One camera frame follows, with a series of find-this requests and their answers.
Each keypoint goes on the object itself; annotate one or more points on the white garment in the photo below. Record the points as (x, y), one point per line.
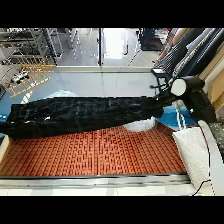
(191, 150)

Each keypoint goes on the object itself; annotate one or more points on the black trousers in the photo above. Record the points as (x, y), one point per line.
(80, 115)

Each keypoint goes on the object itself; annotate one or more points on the heap of clothes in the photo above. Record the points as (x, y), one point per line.
(191, 50)

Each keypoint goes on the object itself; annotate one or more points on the silver frame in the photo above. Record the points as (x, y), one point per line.
(93, 182)

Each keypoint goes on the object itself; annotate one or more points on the wooden clothes hangers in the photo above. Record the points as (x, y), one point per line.
(30, 80)

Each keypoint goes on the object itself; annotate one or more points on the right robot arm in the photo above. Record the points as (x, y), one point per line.
(201, 100)

